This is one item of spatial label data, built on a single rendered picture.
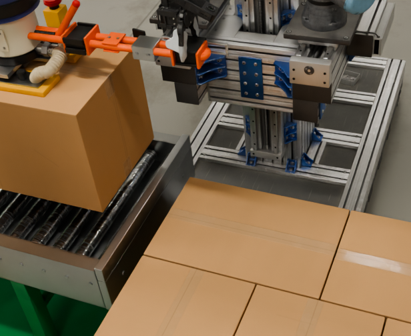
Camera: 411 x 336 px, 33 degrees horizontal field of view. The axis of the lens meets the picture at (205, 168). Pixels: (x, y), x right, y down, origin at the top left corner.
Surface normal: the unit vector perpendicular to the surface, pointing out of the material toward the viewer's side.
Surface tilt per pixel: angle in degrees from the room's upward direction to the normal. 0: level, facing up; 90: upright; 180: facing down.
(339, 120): 0
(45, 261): 90
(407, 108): 0
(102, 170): 90
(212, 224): 0
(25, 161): 90
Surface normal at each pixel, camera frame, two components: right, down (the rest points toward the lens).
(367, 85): -0.10, -0.75
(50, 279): -0.38, 0.64
